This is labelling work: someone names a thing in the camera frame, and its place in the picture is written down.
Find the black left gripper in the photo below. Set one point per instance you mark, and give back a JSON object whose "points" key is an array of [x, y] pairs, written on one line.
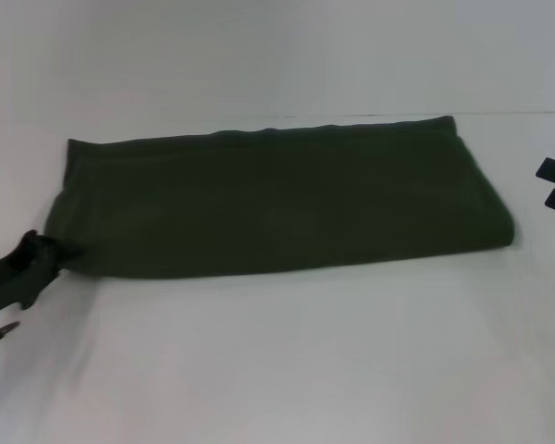
{"points": [[14, 277]]}

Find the dark green FREE T-shirt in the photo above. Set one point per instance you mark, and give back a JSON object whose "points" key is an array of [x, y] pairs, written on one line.
{"points": [[282, 199]]}

